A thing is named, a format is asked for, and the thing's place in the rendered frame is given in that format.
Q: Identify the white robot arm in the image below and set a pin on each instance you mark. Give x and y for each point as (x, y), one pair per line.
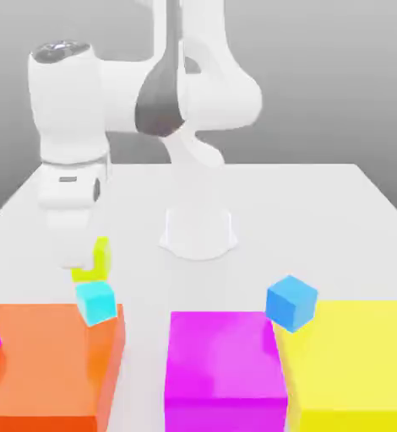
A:
(66, 101)

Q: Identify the large yellow box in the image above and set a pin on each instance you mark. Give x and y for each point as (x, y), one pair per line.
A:
(354, 364)

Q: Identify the small blue cube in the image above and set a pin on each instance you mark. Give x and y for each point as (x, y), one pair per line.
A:
(289, 303)

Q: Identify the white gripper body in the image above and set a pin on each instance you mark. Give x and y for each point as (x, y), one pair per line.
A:
(66, 192)

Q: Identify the small yellow-green cube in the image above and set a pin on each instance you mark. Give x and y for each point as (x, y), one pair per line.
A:
(101, 260)

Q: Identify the large orange box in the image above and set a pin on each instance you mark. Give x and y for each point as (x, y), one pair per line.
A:
(46, 364)

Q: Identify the large magenta box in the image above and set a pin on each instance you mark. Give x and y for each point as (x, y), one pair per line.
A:
(222, 364)

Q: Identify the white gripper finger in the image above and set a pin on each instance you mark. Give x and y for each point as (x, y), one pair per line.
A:
(73, 251)

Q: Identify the small cyan cube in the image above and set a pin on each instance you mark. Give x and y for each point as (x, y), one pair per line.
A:
(95, 303)

